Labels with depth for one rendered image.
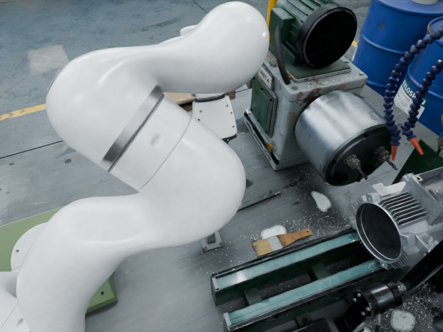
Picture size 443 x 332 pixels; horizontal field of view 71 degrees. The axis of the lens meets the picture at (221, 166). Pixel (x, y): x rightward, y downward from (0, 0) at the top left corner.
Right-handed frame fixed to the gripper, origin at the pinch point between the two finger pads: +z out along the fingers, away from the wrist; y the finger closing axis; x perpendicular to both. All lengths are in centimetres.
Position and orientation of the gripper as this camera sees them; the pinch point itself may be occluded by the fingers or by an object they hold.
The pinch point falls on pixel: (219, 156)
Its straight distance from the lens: 80.8
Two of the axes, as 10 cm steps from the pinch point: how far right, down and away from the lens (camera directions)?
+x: -2.9, -3.0, 9.1
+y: 9.5, -2.4, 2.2
